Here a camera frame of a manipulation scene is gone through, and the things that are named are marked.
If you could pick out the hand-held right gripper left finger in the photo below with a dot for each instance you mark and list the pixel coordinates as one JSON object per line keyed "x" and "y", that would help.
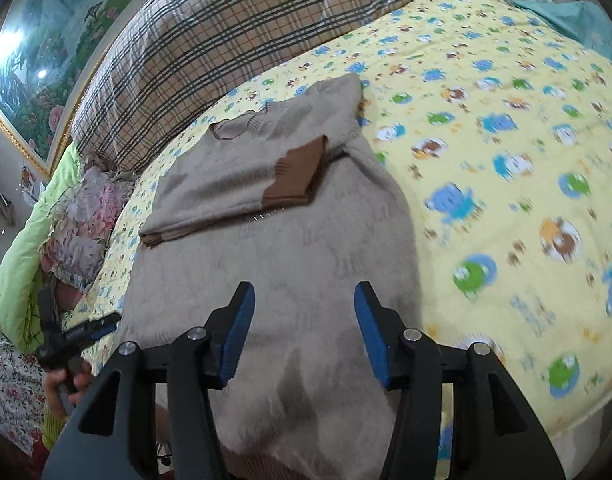
{"x": 235, "y": 340}

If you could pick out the beige knit sweater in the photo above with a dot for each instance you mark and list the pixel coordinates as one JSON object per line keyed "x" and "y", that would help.
{"x": 286, "y": 260}

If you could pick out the pink cushion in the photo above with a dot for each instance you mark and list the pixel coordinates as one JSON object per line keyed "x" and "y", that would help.
{"x": 71, "y": 295}

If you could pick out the small wall sticker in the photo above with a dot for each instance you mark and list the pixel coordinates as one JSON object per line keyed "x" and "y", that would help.
{"x": 27, "y": 176}

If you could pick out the teal cloth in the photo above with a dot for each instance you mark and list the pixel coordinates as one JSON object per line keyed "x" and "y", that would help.
{"x": 576, "y": 17}

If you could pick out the plaid beige pillow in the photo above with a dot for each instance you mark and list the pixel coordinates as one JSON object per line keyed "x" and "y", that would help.
{"x": 211, "y": 25}

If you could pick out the floral ruffled pillow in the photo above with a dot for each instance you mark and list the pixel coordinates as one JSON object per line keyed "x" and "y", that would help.
{"x": 81, "y": 220}

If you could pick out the framed landscape painting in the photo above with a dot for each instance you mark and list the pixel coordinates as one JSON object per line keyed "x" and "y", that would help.
{"x": 36, "y": 60}

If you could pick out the green quilt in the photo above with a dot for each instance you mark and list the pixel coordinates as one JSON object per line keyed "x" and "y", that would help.
{"x": 16, "y": 270}

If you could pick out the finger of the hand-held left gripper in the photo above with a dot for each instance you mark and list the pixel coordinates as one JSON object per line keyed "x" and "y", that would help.
{"x": 46, "y": 315}
{"x": 93, "y": 329}

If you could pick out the person's left hand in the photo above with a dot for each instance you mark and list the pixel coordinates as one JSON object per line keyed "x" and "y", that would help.
{"x": 56, "y": 390}

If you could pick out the yellow bear-print blanket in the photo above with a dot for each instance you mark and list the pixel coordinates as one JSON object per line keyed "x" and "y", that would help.
{"x": 486, "y": 160}

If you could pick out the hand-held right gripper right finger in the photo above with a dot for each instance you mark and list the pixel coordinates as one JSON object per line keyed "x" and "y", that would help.
{"x": 371, "y": 340}

